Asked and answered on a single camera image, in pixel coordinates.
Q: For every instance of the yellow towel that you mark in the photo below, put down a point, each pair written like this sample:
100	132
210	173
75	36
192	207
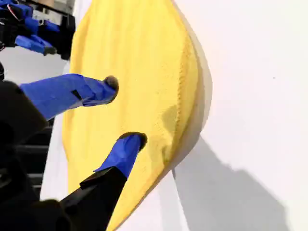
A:
144	72

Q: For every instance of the grey metal bracket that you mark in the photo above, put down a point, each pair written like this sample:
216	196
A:
55	7

